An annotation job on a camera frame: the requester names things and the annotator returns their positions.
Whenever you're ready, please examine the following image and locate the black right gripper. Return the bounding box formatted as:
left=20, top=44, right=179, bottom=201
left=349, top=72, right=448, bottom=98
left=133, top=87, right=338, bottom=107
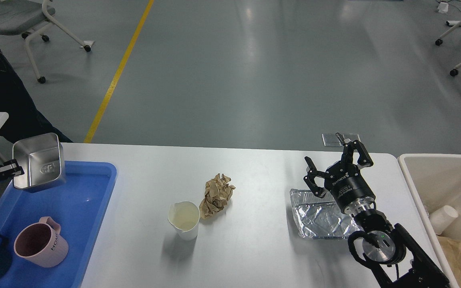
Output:
left=303, top=132, right=376, bottom=212

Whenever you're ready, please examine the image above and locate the stainless steel rectangular tin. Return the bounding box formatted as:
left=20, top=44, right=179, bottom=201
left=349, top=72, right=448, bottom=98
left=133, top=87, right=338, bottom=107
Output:
left=12, top=133, right=66, bottom=193

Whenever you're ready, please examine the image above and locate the aluminium foil tray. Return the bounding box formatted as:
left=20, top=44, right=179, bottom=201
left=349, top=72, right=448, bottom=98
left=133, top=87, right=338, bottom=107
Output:
left=289, top=188, right=361, bottom=240

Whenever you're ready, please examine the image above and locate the pink HOME mug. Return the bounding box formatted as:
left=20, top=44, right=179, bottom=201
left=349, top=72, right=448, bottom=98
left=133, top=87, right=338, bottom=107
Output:
left=14, top=216, right=69, bottom=268

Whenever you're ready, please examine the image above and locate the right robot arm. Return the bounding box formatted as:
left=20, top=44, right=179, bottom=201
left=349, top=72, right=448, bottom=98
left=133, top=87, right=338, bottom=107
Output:
left=303, top=133, right=450, bottom=288

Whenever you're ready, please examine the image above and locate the left floor socket plate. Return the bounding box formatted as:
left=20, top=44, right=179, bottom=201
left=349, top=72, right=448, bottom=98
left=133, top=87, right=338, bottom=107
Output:
left=321, top=133, right=342, bottom=148

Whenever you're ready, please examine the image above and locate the floor socket plate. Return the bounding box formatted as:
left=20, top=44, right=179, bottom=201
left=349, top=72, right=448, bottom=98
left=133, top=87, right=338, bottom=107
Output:
left=321, top=133, right=342, bottom=148
left=341, top=133, right=362, bottom=146

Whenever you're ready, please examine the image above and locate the right floor socket plate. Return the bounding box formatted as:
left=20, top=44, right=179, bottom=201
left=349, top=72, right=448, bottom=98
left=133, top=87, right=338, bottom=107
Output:
left=341, top=133, right=362, bottom=146

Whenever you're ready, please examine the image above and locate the blue plastic tray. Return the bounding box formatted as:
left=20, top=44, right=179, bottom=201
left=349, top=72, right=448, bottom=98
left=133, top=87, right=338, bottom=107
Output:
left=0, top=161, right=117, bottom=288

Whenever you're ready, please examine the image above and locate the person in beige sweater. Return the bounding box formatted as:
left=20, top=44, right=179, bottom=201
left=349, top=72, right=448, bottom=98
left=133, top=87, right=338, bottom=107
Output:
left=0, top=49, right=72, bottom=143

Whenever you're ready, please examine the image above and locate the white plastic bin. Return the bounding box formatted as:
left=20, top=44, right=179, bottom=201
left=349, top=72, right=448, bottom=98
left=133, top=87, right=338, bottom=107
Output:
left=398, top=154, right=461, bottom=288

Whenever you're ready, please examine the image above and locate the paper cup in bin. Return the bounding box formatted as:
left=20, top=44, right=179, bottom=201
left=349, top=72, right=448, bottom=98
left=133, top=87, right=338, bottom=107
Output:
left=429, top=205, right=459, bottom=235

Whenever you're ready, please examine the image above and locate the crumpled brown paper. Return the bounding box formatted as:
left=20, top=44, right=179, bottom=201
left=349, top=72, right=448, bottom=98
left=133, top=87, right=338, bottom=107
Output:
left=199, top=174, right=236, bottom=219

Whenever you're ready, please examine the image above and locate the grey office chair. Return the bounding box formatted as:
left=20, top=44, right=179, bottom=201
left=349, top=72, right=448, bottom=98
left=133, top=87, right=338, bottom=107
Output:
left=0, top=0, right=92, bottom=84

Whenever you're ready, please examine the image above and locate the white chair legs right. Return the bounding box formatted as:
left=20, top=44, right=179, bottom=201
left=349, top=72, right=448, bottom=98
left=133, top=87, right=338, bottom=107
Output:
left=435, top=0, right=461, bottom=77

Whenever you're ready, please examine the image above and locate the white paper cup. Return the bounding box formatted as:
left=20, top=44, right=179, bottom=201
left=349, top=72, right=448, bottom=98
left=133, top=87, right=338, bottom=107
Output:
left=168, top=201, right=200, bottom=241

